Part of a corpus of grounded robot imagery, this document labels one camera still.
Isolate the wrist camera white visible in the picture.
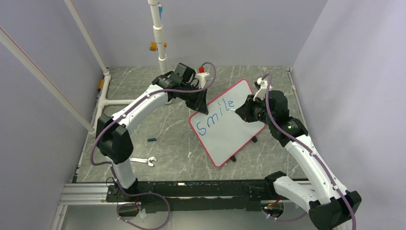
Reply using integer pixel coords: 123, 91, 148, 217
253, 77, 273, 101
191, 66, 210, 89

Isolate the silver open-end wrench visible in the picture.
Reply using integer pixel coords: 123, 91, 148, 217
129, 157, 157, 167

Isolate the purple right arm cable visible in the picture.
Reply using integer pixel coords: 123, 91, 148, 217
260, 73, 358, 230

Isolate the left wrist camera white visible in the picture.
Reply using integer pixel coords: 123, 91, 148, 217
191, 66, 210, 89

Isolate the pink framed whiteboard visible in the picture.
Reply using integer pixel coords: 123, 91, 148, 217
189, 79, 265, 167

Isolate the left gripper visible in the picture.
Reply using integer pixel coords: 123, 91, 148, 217
180, 84, 208, 115

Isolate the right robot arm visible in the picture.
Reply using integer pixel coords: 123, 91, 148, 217
235, 90, 361, 230

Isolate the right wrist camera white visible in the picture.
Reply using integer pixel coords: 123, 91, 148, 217
253, 77, 273, 101

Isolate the orange pipe fitting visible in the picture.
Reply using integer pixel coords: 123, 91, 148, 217
148, 42, 159, 52

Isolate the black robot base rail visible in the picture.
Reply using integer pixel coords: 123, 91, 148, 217
105, 179, 284, 213

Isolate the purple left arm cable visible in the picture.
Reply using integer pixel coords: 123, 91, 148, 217
90, 61, 217, 230

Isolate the white pvc pipe frame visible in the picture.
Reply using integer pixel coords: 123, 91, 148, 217
0, 0, 164, 134

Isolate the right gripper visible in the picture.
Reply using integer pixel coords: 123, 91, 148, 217
236, 94, 274, 126

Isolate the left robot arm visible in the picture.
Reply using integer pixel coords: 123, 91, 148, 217
91, 63, 216, 201

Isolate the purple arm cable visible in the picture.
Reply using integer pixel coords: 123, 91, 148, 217
260, 73, 358, 230
90, 61, 217, 230

